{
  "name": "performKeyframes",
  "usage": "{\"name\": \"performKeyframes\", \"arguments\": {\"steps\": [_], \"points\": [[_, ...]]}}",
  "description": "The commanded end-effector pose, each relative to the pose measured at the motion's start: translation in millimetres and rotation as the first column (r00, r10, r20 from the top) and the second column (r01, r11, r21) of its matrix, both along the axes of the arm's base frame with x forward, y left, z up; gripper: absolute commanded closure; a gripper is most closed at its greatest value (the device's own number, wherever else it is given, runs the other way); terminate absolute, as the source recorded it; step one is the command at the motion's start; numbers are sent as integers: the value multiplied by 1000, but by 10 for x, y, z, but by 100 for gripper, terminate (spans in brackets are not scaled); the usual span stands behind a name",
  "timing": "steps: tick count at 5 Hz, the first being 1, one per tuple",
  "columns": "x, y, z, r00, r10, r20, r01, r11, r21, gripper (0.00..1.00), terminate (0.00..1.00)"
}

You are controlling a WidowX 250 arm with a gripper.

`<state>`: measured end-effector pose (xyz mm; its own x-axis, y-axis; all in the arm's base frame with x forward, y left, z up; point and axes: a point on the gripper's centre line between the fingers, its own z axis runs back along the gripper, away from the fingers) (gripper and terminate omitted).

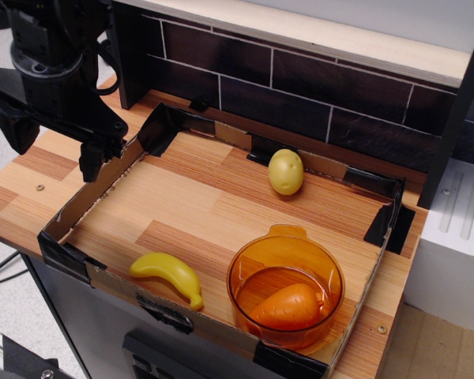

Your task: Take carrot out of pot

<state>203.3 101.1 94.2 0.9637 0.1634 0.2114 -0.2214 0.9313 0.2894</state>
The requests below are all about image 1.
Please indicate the dark brick-pattern backsplash panel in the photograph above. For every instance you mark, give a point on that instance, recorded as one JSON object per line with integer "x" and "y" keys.
{"x": 370, "y": 111}

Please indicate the white ribbed sink drainboard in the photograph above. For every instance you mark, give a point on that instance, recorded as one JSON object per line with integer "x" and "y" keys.
{"x": 441, "y": 280}

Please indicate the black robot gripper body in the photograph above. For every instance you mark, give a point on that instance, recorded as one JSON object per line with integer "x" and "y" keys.
{"x": 63, "y": 98}

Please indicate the black control panel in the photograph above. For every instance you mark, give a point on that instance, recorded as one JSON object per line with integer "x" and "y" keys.
{"x": 147, "y": 362}

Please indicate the yellow-green plastic toy potato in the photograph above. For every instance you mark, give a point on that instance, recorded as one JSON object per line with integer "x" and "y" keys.
{"x": 286, "y": 172}

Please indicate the yellow plastic toy banana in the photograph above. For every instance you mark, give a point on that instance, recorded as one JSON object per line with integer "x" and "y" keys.
{"x": 170, "y": 268}

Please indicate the aluminium frame with black bracket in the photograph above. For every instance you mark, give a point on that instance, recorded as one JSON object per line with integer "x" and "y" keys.
{"x": 18, "y": 362}

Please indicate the orange plastic toy carrot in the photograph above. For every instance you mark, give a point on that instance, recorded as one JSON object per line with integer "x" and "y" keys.
{"x": 292, "y": 308}

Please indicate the cardboard fence with black tape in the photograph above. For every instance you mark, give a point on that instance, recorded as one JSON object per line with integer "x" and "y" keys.
{"x": 197, "y": 187}

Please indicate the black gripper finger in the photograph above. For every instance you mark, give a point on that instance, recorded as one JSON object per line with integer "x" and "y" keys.
{"x": 94, "y": 154}
{"x": 19, "y": 129}

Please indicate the transparent orange plastic pot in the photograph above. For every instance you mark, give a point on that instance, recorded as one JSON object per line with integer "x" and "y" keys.
{"x": 283, "y": 257}

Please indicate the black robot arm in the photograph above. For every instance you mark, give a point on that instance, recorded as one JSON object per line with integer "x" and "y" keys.
{"x": 56, "y": 32}

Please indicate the black vertical post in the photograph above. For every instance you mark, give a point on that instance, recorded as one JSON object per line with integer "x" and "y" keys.
{"x": 450, "y": 136}

